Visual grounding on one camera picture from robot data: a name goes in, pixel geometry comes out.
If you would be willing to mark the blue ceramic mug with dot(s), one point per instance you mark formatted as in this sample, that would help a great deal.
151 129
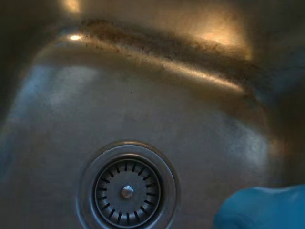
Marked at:
262 210

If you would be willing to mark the metal sink drain strainer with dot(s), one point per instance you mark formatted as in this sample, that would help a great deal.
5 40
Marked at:
128 190

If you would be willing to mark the stainless steel sink basin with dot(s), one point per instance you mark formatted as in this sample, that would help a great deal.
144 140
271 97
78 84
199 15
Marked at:
152 107

